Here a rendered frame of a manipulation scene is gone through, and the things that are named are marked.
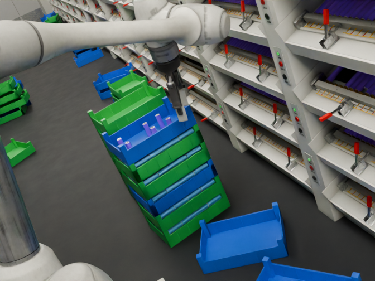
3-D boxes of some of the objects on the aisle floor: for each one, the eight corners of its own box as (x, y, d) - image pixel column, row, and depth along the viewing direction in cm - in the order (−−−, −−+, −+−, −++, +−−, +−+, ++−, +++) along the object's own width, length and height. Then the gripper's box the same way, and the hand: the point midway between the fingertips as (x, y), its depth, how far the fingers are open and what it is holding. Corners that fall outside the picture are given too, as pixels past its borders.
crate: (203, 274, 161) (196, 258, 157) (206, 235, 178) (199, 219, 175) (288, 256, 153) (282, 238, 150) (282, 217, 171) (277, 200, 167)
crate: (171, 248, 179) (163, 233, 176) (149, 227, 196) (142, 213, 193) (231, 206, 189) (224, 190, 185) (205, 189, 206) (199, 175, 202)
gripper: (157, 42, 152) (175, 97, 167) (151, 77, 137) (172, 134, 151) (179, 37, 151) (195, 93, 166) (176, 72, 135) (194, 130, 150)
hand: (182, 106), depth 157 cm, fingers open, 8 cm apart
